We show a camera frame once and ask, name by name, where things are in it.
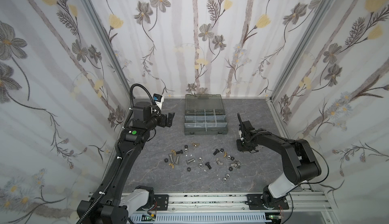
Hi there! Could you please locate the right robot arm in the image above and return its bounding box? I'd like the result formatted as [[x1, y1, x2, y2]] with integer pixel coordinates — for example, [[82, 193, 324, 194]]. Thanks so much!
[[236, 113, 323, 209]]

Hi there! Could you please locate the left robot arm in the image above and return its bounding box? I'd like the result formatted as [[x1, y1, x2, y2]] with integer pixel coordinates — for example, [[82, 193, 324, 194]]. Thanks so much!
[[77, 92, 174, 224]]

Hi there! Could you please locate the green compartment organizer box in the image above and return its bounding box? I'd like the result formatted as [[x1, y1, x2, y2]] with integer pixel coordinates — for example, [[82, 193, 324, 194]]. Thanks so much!
[[184, 94, 229, 136]]

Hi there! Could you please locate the silver nut pair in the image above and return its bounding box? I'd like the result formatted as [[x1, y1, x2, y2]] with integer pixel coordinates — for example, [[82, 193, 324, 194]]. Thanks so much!
[[222, 173, 231, 183]]

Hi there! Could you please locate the black bolt center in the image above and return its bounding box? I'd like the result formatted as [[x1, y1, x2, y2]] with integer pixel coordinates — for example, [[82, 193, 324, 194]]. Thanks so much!
[[205, 162, 212, 169]]

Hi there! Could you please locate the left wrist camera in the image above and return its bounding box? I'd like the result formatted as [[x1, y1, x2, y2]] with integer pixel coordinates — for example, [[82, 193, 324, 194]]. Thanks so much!
[[153, 93, 165, 109]]

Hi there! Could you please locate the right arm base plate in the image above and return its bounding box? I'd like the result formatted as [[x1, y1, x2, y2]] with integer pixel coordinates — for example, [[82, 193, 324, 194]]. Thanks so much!
[[245, 194, 290, 210]]

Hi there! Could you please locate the white cable duct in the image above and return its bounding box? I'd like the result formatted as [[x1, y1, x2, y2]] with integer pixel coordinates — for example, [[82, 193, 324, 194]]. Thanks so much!
[[129, 212, 271, 224]]

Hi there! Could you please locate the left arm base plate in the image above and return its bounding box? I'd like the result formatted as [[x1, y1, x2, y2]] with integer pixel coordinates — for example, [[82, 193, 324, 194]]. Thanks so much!
[[150, 194, 169, 211]]

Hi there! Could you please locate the aluminium front rail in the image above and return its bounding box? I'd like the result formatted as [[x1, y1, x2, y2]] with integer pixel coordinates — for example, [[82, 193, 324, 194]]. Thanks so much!
[[88, 192, 332, 214]]

